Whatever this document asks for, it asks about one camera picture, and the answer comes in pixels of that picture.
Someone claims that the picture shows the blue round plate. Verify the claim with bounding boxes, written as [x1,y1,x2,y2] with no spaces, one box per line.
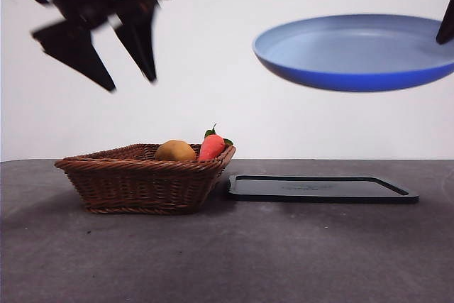
[252,13,454,93]

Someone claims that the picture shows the yellow-brown potato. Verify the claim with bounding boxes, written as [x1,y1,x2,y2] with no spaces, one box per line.
[154,139,196,162]

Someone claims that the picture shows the orange carrot with green leaves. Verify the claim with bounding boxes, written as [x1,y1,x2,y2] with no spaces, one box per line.
[197,123,235,162]

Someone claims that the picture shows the brown wicker basket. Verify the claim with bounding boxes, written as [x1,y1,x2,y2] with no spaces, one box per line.
[54,143,237,216]

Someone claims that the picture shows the black rectangular tray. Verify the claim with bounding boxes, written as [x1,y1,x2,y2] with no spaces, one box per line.
[226,174,421,205]

